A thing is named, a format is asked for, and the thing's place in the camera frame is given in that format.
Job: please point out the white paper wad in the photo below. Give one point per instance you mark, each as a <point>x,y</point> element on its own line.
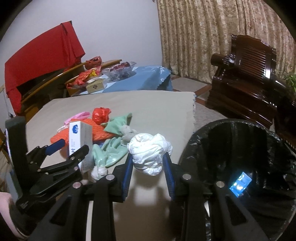
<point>150,155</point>

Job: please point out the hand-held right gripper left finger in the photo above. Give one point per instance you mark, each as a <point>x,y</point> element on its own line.
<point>128,172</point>

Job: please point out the orange foam net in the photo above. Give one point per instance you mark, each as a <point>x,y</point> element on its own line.
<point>101,135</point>

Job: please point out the blue printed packet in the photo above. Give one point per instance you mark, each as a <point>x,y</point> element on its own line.
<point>240,184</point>

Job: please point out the crumpled red plastic bag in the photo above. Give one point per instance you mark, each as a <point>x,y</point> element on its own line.
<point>100,115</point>

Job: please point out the clear bag of red fruit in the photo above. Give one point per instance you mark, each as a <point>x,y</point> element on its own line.
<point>120,70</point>

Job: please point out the blue tablecloth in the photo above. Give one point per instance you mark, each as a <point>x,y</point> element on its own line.
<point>143,80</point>

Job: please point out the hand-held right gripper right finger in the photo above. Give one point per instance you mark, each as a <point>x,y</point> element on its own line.
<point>168,176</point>

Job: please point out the white box with blue print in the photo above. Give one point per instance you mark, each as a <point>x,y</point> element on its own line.
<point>76,136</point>

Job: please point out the patterned beige curtain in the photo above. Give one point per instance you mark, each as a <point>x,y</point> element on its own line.
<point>208,34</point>

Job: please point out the red bag with dark print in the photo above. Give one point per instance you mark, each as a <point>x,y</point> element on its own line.
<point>93,61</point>

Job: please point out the bin with black liner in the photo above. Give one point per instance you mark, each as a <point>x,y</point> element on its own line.
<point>231,143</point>

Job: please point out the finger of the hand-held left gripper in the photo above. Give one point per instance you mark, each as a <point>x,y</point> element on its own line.
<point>56,144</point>
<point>79,153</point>

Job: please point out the small white crumpled tissue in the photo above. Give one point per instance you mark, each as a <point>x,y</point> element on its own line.
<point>99,172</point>

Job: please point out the beige tablecloth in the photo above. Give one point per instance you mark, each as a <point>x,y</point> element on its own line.
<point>150,111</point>

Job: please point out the grey crumpled tissue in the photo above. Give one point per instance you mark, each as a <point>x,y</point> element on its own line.
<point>127,134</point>

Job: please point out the red cloth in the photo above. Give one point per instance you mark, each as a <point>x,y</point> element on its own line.
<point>41,62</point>

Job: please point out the dark wooden armchair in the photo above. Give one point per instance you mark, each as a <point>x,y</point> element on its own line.
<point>245,85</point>

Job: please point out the beige tissue box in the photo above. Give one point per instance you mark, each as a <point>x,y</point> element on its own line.
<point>96,87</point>

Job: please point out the green potted plant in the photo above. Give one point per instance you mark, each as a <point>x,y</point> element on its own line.
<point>291,80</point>

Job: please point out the red and yellow snack packets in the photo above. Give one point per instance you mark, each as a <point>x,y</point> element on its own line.
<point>82,78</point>

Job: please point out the pink plastic item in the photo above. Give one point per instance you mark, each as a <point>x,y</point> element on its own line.
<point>79,115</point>

